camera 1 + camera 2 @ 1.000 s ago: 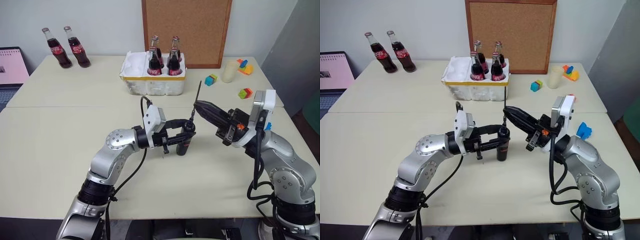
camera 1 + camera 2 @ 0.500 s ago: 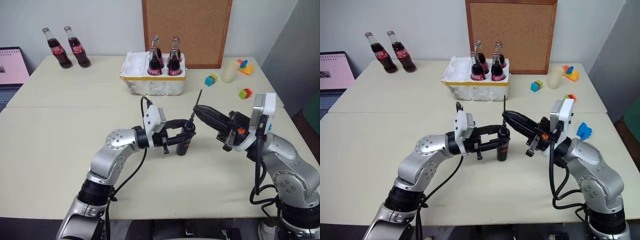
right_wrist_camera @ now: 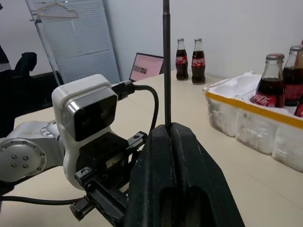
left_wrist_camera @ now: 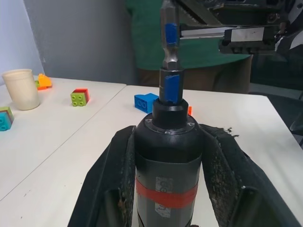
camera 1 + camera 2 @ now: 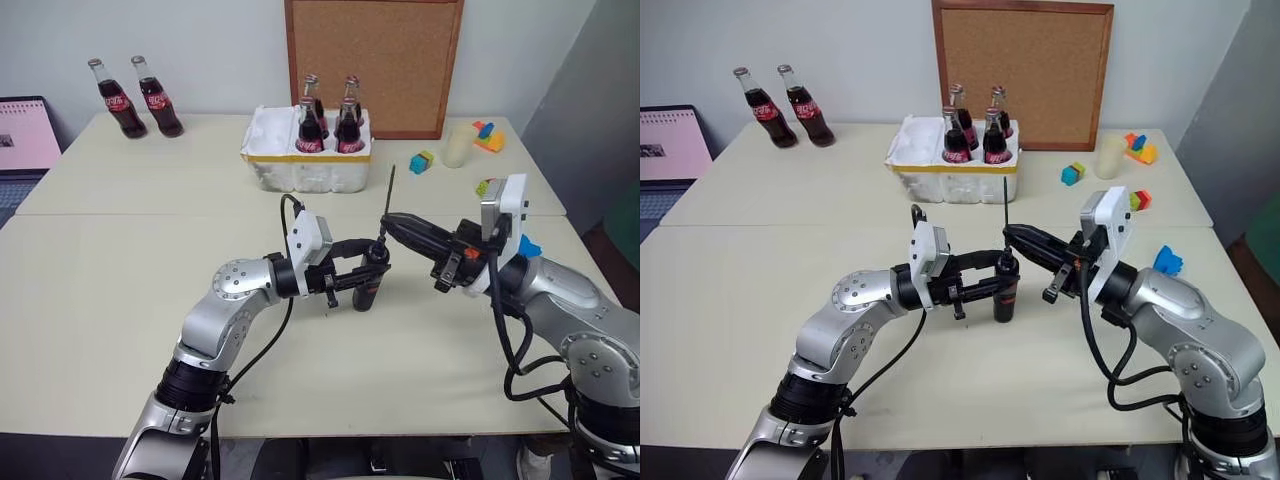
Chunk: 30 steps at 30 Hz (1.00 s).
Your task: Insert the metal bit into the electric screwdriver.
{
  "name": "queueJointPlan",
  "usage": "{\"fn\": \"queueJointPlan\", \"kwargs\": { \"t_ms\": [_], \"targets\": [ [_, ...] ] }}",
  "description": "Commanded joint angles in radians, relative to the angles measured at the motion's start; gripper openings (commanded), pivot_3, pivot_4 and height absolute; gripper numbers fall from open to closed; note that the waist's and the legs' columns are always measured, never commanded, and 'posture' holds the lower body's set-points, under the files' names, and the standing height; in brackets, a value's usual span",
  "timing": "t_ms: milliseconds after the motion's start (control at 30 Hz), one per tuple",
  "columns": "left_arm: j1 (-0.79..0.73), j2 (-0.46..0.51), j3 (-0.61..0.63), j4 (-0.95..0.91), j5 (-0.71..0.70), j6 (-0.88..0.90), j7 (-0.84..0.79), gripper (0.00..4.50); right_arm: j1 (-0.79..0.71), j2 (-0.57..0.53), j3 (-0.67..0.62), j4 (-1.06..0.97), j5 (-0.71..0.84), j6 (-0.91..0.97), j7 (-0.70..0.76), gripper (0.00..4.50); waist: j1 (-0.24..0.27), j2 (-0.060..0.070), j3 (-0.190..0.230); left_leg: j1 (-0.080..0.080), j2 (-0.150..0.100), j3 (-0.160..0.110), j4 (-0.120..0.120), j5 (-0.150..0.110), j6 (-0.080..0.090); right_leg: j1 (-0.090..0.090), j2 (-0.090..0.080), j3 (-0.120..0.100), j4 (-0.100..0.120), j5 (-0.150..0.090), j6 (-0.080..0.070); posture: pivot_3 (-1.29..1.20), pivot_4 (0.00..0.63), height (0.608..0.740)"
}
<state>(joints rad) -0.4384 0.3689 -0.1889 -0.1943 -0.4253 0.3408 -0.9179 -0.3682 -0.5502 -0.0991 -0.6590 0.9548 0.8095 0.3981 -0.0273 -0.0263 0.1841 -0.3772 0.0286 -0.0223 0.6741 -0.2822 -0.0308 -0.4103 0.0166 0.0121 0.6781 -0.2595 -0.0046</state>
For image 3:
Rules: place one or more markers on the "grey perforated metal panel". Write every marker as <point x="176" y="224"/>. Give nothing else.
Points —
<point x="82" y="35"/>

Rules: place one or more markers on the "glass cola bottle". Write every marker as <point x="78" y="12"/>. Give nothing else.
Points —
<point x="293" y="80"/>
<point x="198" y="71"/>
<point x="182" y="68"/>
<point x="270" y="89"/>

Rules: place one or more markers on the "black chair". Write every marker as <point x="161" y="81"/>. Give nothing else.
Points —
<point x="23" y="94"/>

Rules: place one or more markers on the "white foam bottle box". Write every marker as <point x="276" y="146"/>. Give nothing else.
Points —
<point x="248" y="132"/>

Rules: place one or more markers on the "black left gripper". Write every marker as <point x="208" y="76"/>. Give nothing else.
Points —
<point x="99" y="153"/>

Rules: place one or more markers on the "wooden clothes hanger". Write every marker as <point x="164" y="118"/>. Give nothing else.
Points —
<point x="56" y="17"/>

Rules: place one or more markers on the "thin dark metal rod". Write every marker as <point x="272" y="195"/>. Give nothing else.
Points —
<point x="166" y="71"/>

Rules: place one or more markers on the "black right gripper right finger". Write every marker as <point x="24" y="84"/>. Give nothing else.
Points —
<point x="201" y="177"/>

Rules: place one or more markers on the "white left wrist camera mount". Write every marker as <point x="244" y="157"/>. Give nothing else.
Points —
<point x="64" y="99"/>

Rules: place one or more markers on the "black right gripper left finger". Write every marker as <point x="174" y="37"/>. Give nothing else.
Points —
<point x="146" y="177"/>

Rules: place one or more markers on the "open laptop with pink screen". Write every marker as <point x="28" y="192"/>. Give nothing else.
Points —
<point x="146" y="66"/>

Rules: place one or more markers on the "grey metal rack pole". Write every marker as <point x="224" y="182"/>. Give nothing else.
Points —
<point x="48" y="54"/>

